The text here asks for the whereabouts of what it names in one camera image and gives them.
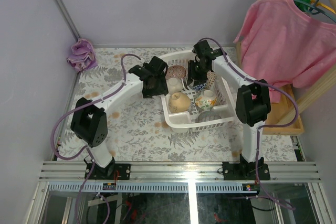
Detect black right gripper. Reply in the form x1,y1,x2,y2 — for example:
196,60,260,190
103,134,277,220
186,60,209,87

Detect brown checker pattern bowl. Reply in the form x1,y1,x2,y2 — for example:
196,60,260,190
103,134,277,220
206,71,216,89

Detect red eye pattern bowl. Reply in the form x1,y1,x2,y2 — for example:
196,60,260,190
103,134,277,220
165,65,186,80

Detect yellow rimmed bottom bowl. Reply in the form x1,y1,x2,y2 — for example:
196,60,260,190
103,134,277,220
168,92,191,113

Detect orange flower pattern bowl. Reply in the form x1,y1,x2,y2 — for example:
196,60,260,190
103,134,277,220
195,89,217,111

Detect white plastic dish rack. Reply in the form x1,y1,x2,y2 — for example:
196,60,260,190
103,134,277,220
159,49,237,133

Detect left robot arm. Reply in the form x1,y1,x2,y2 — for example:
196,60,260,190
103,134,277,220
70,55,168,179

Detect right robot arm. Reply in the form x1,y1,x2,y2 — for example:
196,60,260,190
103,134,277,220
187,38,271,179

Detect floral table mat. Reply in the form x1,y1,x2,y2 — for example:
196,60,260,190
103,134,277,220
62,47,300,162

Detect purple folded cloth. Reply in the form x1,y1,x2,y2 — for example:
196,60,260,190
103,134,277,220
67,38,98,72

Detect pink t-shirt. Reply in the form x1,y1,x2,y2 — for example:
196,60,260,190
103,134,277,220
234,0,335,88

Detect green clothes hanger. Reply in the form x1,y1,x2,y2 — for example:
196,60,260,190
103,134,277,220
293,0,335,15

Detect aluminium mounting rail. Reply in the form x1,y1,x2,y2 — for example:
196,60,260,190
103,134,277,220
39,161,321,183

